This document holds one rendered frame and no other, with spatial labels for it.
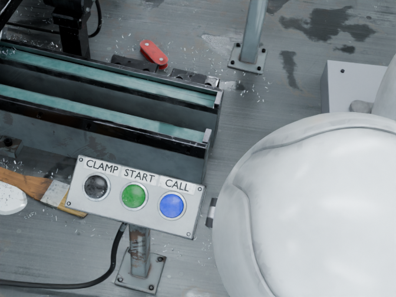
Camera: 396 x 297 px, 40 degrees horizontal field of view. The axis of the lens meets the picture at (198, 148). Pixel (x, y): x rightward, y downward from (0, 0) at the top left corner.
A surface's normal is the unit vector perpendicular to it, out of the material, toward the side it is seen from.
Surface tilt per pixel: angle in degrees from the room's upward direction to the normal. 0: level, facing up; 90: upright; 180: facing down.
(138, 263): 90
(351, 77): 2
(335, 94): 2
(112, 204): 30
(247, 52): 90
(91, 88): 90
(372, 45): 0
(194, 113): 90
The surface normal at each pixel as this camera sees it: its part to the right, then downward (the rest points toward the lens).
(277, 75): 0.07, -0.60
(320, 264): -0.29, -0.07
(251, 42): -0.24, 0.76
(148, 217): -0.06, -0.14
